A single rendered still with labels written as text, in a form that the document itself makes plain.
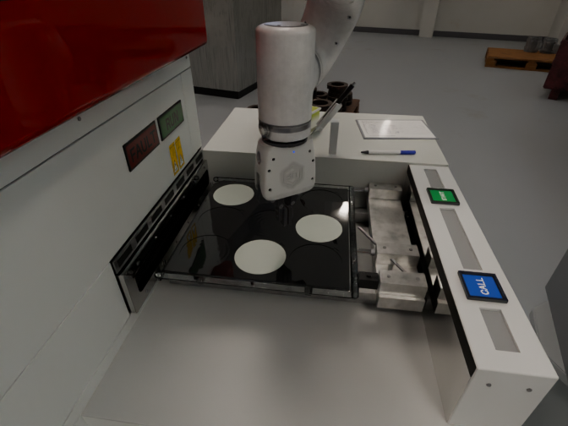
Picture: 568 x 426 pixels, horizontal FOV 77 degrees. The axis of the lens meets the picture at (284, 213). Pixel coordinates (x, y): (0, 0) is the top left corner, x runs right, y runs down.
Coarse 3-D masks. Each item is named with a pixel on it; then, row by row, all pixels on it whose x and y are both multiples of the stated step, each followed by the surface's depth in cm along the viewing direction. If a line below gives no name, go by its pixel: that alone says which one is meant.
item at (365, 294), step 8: (224, 288) 72; (232, 288) 72; (240, 288) 72; (248, 288) 72; (360, 288) 69; (296, 296) 71; (304, 296) 71; (312, 296) 70; (320, 296) 70; (360, 296) 68; (368, 296) 68
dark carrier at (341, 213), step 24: (312, 192) 89; (336, 192) 88; (216, 216) 80; (240, 216) 80; (264, 216) 80; (336, 216) 80; (192, 240) 73; (216, 240) 73; (240, 240) 73; (288, 240) 73; (336, 240) 73; (168, 264) 67; (192, 264) 67; (216, 264) 67; (288, 264) 67; (312, 264) 67; (336, 264) 67; (336, 288) 62
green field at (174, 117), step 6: (180, 102) 77; (174, 108) 75; (180, 108) 78; (168, 114) 72; (174, 114) 75; (180, 114) 78; (162, 120) 70; (168, 120) 72; (174, 120) 75; (180, 120) 78; (162, 126) 70; (168, 126) 73; (174, 126) 75; (162, 132) 70; (168, 132) 73
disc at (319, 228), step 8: (304, 216) 80; (312, 216) 80; (320, 216) 80; (328, 216) 80; (296, 224) 78; (304, 224) 78; (312, 224) 78; (320, 224) 78; (328, 224) 78; (336, 224) 78; (304, 232) 75; (312, 232) 75; (320, 232) 75; (328, 232) 75; (336, 232) 75; (312, 240) 73; (320, 240) 73; (328, 240) 73
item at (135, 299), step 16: (192, 176) 87; (208, 176) 97; (208, 192) 98; (176, 208) 77; (192, 208) 88; (160, 224) 70; (144, 240) 66; (176, 240) 79; (144, 256) 65; (160, 256) 73; (128, 272) 60; (128, 288) 61; (144, 288) 66; (128, 304) 63
